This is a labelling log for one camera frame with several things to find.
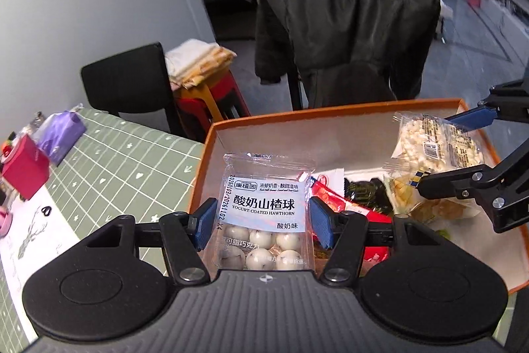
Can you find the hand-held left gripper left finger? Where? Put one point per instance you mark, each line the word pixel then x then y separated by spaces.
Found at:
pixel 206 225

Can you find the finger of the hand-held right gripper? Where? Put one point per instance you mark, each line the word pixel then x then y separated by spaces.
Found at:
pixel 454 183
pixel 475 118

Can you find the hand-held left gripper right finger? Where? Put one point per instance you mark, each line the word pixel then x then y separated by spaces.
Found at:
pixel 322 222

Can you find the red snack packet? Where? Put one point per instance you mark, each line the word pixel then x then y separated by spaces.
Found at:
pixel 330 199

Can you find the clear yellow fried snack packet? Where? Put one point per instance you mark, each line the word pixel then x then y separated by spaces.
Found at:
pixel 450 209

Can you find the white spicy strip packet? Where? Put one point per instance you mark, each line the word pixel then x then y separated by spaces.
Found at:
pixel 330 176

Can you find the clear puffed rice cake packet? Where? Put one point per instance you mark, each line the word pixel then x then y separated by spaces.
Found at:
pixel 425 142

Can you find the yellow white biscuit packet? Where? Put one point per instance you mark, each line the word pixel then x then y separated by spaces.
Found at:
pixel 401 191

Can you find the black snack packet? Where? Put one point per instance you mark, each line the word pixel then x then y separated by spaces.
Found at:
pixel 368 191

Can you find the clear packet of white balls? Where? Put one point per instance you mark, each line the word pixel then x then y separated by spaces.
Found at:
pixel 264 204

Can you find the orange cardboard box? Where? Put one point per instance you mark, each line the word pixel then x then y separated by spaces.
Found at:
pixel 289 138

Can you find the red plastic stool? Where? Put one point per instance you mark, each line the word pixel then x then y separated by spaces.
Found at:
pixel 219 98

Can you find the small black clip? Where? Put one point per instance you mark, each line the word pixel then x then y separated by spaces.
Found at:
pixel 47 211

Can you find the dark jacket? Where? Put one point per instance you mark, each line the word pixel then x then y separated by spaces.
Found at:
pixel 343 26

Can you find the folded pale cloths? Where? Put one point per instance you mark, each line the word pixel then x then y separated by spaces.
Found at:
pixel 194 59

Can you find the black dining chair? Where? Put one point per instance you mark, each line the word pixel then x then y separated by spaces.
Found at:
pixel 124 80

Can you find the white printed table runner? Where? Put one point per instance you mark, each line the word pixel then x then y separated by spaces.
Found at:
pixel 41 249

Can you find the purple tissue pack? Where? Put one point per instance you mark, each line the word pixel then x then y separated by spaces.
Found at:
pixel 62 134

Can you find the pink gift box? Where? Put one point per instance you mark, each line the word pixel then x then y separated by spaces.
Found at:
pixel 24 167

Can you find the pink round toy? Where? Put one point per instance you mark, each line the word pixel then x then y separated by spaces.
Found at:
pixel 5 222

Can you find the small red ornament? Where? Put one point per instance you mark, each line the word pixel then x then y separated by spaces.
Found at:
pixel 7 148

